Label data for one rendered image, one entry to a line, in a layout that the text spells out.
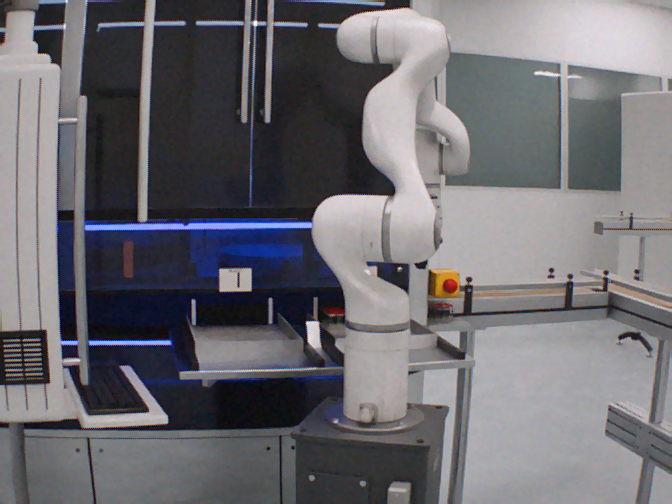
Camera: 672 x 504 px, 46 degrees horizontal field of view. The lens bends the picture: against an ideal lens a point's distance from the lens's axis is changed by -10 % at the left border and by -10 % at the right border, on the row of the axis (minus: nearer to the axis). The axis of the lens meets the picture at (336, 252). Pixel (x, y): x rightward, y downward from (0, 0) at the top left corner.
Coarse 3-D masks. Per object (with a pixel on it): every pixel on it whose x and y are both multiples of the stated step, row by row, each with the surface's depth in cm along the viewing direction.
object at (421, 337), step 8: (312, 320) 235; (320, 328) 225; (416, 328) 230; (424, 328) 224; (328, 336) 217; (336, 336) 227; (344, 336) 227; (416, 336) 214; (424, 336) 215; (432, 336) 215; (336, 344) 210; (344, 344) 210; (416, 344) 214; (424, 344) 215; (432, 344) 215
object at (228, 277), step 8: (224, 272) 227; (232, 272) 228; (240, 272) 228; (248, 272) 229; (224, 280) 227; (232, 280) 228; (240, 280) 228; (248, 280) 229; (224, 288) 228; (232, 288) 228; (240, 288) 229; (248, 288) 229
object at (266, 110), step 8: (272, 0) 215; (272, 8) 215; (272, 16) 216; (272, 24) 216; (272, 32) 216; (272, 40) 217; (272, 48) 217; (272, 56) 218; (272, 64) 218; (264, 80) 218; (264, 88) 218; (264, 96) 219; (264, 104) 219; (264, 112) 219; (264, 120) 219
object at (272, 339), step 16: (192, 336) 210; (208, 336) 223; (224, 336) 223; (240, 336) 224; (256, 336) 225; (272, 336) 225; (288, 336) 224; (208, 352) 202; (224, 352) 203; (240, 352) 204; (256, 352) 205; (272, 352) 206; (288, 352) 207
